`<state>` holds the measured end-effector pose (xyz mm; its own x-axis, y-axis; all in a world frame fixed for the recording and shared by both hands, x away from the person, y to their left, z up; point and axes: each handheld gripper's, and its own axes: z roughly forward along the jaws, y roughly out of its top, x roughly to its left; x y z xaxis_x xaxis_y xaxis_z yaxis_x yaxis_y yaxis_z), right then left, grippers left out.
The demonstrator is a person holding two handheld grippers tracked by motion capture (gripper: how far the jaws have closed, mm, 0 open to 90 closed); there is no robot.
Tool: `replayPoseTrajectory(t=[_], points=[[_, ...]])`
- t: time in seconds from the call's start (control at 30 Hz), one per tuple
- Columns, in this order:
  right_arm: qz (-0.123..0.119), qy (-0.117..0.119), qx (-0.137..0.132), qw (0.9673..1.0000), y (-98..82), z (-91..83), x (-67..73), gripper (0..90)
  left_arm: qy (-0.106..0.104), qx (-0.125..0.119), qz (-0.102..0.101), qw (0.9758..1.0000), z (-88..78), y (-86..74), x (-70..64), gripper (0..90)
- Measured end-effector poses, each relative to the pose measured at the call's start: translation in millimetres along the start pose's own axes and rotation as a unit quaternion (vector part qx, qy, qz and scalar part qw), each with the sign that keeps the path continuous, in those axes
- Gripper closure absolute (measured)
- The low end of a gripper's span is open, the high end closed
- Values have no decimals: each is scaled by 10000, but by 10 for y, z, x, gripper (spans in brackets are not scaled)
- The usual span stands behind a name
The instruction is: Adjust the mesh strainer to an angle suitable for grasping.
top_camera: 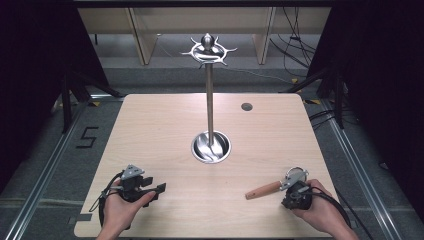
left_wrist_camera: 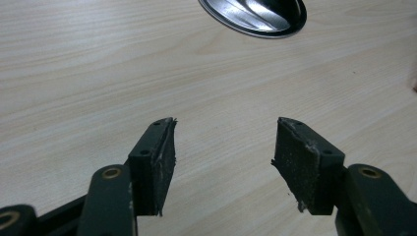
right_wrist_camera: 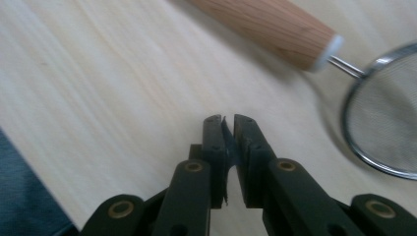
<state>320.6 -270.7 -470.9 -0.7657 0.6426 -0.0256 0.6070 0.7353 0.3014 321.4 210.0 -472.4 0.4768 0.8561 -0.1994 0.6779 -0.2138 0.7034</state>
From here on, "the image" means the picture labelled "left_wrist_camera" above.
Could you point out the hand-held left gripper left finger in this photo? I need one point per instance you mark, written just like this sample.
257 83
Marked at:
152 173

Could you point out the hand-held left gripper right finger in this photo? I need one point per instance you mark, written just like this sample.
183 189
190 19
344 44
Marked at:
303 167

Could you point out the shiny metal bowl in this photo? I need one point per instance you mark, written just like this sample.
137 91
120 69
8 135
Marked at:
259 14

